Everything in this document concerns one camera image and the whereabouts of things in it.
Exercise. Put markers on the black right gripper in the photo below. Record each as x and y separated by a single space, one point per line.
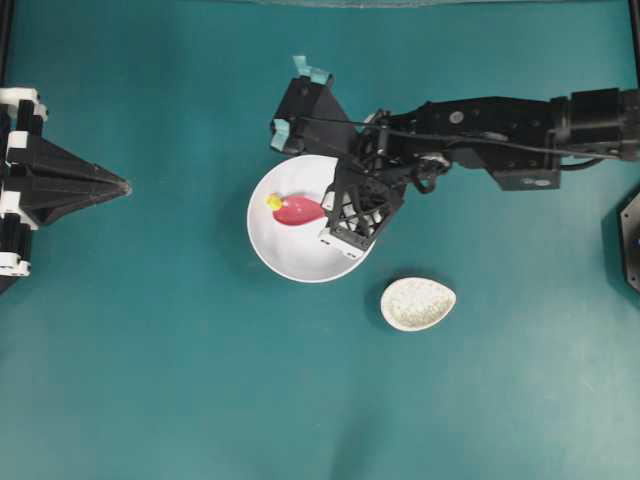
369 185

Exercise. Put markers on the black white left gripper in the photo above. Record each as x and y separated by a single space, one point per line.
22 211

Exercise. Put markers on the red plastic spoon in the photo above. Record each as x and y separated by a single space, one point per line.
298 210

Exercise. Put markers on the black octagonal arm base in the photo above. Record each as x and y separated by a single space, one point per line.
620 241

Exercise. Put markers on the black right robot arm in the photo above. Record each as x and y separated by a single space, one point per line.
521 144

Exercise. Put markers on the white round bowl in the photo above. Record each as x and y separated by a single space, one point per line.
287 227

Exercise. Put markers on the teal tape tag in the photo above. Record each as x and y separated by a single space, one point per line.
315 75

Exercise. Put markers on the speckled white egg-shaped dish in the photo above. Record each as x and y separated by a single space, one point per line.
414 304

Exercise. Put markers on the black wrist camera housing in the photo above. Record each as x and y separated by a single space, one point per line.
309 120

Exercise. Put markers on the black frame bar left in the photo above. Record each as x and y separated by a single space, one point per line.
6 18

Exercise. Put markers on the black frame bar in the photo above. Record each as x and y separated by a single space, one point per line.
633 7
6 18

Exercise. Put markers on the black frame bar right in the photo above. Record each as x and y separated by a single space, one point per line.
633 7

